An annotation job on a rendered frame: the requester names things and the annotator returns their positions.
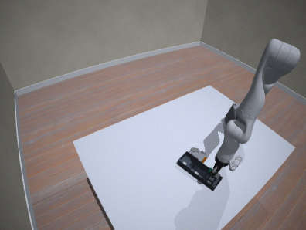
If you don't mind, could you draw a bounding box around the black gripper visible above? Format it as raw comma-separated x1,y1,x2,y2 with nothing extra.
211,156,229,177

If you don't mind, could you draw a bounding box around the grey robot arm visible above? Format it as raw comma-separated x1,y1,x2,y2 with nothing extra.
216,39,301,171

